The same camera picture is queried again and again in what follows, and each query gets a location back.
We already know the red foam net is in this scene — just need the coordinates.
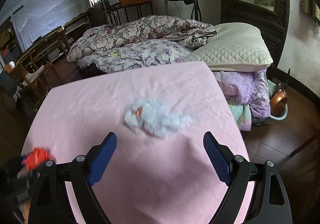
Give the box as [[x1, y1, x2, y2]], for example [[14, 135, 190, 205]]
[[22, 147, 55, 171]]

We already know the pink bed sheet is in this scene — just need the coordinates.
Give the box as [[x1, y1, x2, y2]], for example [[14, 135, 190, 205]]
[[22, 62, 248, 223]]

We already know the white quilted pillow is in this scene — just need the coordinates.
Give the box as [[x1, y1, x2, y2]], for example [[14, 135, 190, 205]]
[[181, 22, 273, 72]]

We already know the wooden desk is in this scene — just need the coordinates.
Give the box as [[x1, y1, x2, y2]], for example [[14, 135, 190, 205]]
[[15, 12, 91, 69]]

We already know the black metal chair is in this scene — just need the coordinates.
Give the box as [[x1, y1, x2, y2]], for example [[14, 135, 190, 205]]
[[100, 0, 154, 25]]

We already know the white tissue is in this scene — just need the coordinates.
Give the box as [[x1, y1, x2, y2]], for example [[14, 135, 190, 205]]
[[124, 98, 195, 138]]

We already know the floral quilt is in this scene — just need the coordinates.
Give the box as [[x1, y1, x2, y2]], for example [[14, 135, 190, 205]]
[[67, 15, 217, 73]]

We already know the white lace curtain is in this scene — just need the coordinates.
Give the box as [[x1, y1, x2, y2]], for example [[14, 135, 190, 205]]
[[11, 0, 87, 52]]

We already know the purple folded blanket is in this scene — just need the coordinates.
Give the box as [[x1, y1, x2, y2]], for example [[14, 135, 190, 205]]
[[214, 70, 271, 132]]

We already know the copper bowl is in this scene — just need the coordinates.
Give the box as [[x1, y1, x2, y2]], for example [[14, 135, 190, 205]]
[[270, 90, 287, 117]]

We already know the light blue wash basin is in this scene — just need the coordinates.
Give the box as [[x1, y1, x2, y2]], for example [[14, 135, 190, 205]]
[[267, 80, 288, 122]]

